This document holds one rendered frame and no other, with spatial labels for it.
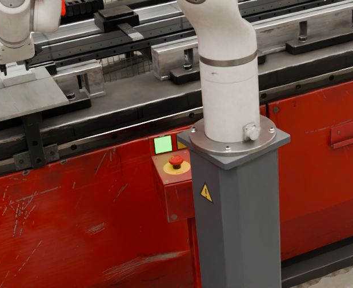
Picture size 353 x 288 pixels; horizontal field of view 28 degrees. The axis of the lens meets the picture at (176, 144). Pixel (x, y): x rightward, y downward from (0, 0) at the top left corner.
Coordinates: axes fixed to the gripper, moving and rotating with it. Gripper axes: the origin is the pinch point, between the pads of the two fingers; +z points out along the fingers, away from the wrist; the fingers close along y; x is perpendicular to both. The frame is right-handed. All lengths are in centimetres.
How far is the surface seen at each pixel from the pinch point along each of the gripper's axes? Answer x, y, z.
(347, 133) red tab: 37, -101, 28
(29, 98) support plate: 14.3, 0.0, -7.4
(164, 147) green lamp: 33.7, -31.6, 2.4
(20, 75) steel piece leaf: 4.5, -0.2, -2.0
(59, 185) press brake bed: 29.6, -4.0, 20.1
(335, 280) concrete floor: 76, -95, 71
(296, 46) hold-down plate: 11, -86, 8
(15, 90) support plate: 8.9, 2.3, -2.9
